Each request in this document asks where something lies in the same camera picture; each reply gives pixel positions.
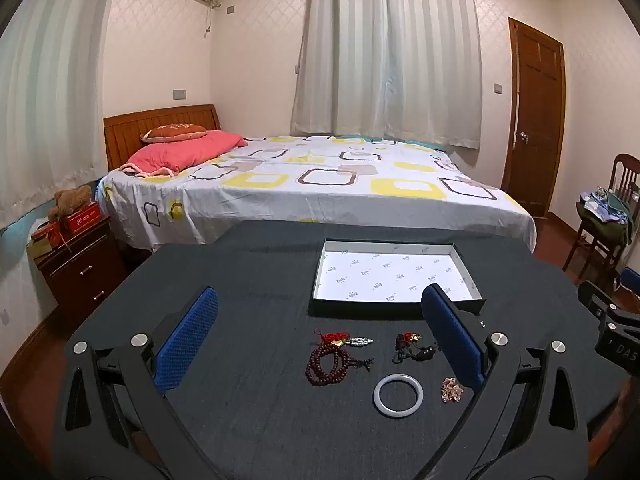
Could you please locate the shallow white cardboard box tray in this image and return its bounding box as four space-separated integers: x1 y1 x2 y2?
307 239 487 318

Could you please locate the red gift box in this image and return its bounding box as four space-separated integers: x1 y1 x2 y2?
60 201 101 233

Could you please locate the air conditioner cable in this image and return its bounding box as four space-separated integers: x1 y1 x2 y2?
204 0 222 38

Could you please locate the wooden chair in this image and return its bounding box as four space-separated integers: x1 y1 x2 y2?
562 153 640 281

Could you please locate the dark wooden bead bracelet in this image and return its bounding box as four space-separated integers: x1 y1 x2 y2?
306 342 375 387

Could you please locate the gold and red box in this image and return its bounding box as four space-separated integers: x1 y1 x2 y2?
31 222 68 261

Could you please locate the wooden door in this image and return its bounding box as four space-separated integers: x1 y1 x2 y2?
501 16 567 218

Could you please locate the pile of clothes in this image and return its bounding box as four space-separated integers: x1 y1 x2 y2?
575 187 632 246

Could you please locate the white jade bangle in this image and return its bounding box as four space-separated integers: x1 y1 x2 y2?
372 374 425 418

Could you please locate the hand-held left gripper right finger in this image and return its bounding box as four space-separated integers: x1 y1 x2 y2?
415 284 591 480

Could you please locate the pink pillow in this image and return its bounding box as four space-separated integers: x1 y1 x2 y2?
122 130 248 177

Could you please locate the pink crystal bead bracelet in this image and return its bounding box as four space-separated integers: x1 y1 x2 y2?
440 377 465 403

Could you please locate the bed with patterned sheet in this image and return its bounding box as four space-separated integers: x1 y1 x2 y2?
95 132 537 253

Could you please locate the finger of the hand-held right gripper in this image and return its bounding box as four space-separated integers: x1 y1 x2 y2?
577 280 640 322

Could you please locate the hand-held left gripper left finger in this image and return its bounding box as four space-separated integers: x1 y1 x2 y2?
52 286 226 480

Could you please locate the dark pendant with cord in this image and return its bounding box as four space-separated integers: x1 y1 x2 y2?
391 331 441 365

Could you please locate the wooden headboard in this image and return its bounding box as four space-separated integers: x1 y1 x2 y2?
103 104 222 172

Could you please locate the wooden nightstand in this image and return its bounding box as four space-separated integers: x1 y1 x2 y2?
40 215 128 308

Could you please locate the red tassel silver charm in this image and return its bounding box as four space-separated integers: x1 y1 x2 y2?
314 330 375 350

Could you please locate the brown teddy bear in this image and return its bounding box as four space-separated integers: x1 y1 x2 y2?
47 185 93 222

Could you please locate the brown embroidered pillow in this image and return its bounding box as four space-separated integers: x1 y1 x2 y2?
141 124 208 143

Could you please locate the white window curtain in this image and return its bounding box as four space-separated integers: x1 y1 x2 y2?
291 0 483 151

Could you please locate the pale side curtain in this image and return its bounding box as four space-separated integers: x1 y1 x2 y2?
0 0 108 226

